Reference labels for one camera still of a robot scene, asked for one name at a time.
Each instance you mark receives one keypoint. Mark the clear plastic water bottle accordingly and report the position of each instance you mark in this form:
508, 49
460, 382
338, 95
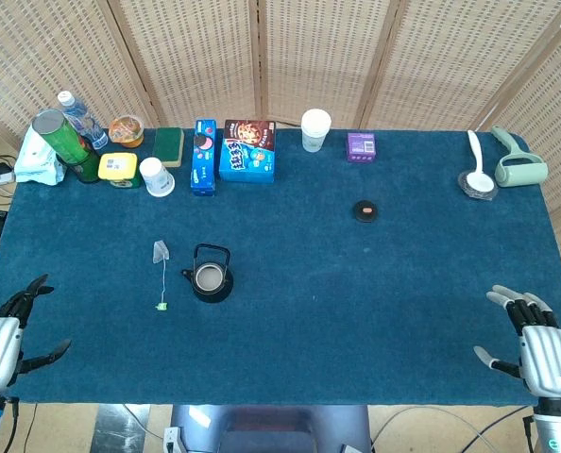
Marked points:
84, 120

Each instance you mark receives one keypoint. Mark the blue table cloth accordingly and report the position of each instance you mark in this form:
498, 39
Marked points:
285, 330

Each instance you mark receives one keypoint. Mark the green jar with yellow lid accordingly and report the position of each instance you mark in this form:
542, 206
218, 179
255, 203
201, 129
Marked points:
117, 167

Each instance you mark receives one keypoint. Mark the blue brown cookie box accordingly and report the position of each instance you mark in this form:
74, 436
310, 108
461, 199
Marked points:
247, 151

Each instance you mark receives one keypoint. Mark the white plastic spoon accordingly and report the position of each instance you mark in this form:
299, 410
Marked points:
480, 178

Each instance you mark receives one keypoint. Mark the pale green lint roller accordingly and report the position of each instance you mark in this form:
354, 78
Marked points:
521, 171

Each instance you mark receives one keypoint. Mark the tea bag with green tag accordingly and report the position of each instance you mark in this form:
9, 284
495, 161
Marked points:
159, 251

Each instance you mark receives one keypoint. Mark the grey round scouring pad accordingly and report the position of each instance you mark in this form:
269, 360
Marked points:
464, 186

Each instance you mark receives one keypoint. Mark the small purple box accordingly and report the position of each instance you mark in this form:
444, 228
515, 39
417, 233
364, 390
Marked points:
361, 147

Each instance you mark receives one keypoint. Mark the orange jelly cup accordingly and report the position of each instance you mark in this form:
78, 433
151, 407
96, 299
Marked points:
126, 131

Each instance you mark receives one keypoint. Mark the white tissue pack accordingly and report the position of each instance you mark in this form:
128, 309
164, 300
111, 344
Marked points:
32, 160

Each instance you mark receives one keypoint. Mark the dark robot base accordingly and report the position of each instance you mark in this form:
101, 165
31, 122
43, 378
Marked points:
266, 429

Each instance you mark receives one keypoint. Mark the green cylindrical chips can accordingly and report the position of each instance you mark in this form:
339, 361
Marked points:
63, 137

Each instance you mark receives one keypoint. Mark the black teapot lid, orange knob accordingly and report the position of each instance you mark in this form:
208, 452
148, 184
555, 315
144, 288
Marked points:
365, 211

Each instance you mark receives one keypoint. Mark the stack of white paper cups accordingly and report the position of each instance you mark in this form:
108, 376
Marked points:
315, 132

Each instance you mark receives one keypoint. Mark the blue Oreo cookie box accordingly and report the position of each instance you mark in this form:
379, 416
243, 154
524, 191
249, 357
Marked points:
203, 158

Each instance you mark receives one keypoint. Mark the upturned white paper cup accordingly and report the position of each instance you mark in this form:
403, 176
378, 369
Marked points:
157, 178

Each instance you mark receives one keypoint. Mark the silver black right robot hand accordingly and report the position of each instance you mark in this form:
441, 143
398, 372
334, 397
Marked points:
545, 354

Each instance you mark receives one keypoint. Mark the black cast iron teapot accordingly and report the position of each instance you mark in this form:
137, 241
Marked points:
209, 279

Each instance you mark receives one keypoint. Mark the green yellow sponge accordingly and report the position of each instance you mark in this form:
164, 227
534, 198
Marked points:
167, 144

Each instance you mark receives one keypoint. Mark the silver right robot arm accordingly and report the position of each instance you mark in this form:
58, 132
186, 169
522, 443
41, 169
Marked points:
556, 431

